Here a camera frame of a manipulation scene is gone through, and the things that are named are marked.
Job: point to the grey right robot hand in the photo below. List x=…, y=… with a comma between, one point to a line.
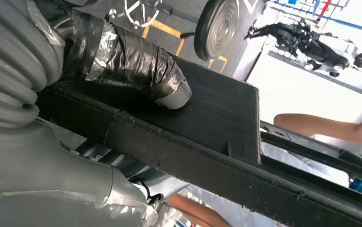
x=43, y=188

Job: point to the black mechanical device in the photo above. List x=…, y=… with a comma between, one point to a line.
x=300, y=40

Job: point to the red pole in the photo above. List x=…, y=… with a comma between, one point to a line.
x=326, y=7

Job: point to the person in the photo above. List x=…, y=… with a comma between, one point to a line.
x=246, y=216

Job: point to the round dark stanchion base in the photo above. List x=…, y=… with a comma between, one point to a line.
x=215, y=28

